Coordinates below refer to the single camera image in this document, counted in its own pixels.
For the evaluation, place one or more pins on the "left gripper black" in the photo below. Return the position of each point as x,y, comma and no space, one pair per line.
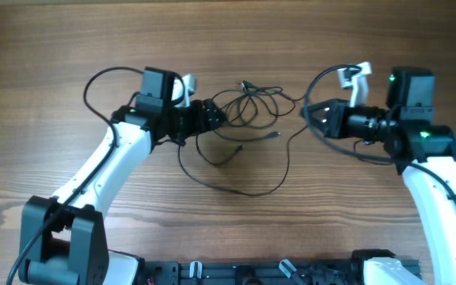
208,123

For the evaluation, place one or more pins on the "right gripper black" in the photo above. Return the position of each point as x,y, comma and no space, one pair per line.
334,124

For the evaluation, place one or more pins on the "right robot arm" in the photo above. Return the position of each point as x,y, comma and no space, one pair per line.
403,135

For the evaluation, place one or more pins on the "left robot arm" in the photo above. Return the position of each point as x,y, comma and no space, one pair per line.
63,239

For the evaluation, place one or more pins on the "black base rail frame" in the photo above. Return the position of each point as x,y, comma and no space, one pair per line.
316,272

